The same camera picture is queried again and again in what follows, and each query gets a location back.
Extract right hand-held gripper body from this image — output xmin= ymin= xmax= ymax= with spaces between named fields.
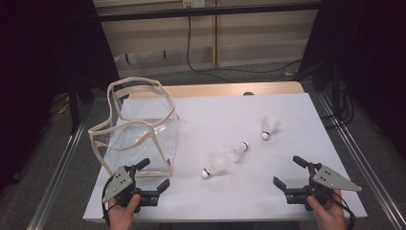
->
xmin=284 ymin=162 xmax=363 ymax=213

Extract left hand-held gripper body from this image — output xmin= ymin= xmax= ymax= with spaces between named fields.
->
xmin=101 ymin=164 xmax=160 ymax=215

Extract transparent bag with beige trim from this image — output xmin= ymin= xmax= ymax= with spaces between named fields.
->
xmin=87 ymin=76 xmax=180 ymax=179

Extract white shuttlecock plain cork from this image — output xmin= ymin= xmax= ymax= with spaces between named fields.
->
xmin=260 ymin=115 xmax=281 ymax=141

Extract white shuttlecock black band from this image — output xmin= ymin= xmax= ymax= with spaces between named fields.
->
xmin=224 ymin=141 xmax=250 ymax=163

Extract white shuttlecock blue band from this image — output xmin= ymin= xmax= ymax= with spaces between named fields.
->
xmin=200 ymin=157 xmax=230 ymax=180

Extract person's left hand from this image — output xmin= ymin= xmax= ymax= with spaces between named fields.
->
xmin=108 ymin=194 xmax=142 ymax=230

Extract person's right hand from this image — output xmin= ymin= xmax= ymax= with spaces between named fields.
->
xmin=306 ymin=189 xmax=348 ymax=230

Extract white table mat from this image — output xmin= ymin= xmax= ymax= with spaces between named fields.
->
xmin=82 ymin=92 xmax=369 ymax=223

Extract black metal stand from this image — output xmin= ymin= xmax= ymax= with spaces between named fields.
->
xmin=68 ymin=76 xmax=80 ymax=133

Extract black curtain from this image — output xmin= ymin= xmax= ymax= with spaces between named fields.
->
xmin=0 ymin=0 xmax=121 ymax=193
xmin=298 ymin=0 xmax=406 ymax=157

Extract black horizontal metal bar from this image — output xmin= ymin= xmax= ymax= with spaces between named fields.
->
xmin=97 ymin=2 xmax=322 ymax=23

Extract aluminium floor rail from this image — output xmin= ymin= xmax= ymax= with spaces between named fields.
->
xmin=27 ymin=121 xmax=89 ymax=230
xmin=315 ymin=92 xmax=406 ymax=230

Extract right hand-held gripper black cable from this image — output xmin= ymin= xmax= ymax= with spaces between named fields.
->
xmin=319 ymin=190 xmax=357 ymax=230

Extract black floor cables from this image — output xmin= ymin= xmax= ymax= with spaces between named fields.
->
xmin=320 ymin=82 xmax=355 ymax=130

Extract yellow floor cable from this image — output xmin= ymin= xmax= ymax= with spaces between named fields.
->
xmin=56 ymin=101 xmax=71 ymax=115

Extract black wall cable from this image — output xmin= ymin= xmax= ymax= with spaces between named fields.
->
xmin=186 ymin=15 xmax=303 ymax=84

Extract white wall socket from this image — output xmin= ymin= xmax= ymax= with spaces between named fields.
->
xmin=182 ymin=0 xmax=206 ymax=9

